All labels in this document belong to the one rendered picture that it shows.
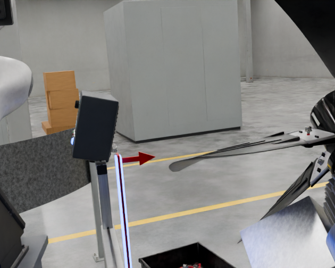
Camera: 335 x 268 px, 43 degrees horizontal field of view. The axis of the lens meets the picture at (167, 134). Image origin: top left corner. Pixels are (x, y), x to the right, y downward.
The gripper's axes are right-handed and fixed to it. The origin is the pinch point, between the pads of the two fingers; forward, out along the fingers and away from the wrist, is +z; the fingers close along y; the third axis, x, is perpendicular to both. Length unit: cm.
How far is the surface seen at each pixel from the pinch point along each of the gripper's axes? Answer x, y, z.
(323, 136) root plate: 51, 4, 24
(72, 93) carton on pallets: 5, -812, 59
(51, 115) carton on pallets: -40, -807, 98
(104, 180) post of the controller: 15, -52, 42
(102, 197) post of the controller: 14, -52, 47
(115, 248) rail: 15, -38, 57
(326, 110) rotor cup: 55, -1, 20
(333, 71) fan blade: 52, 6, 13
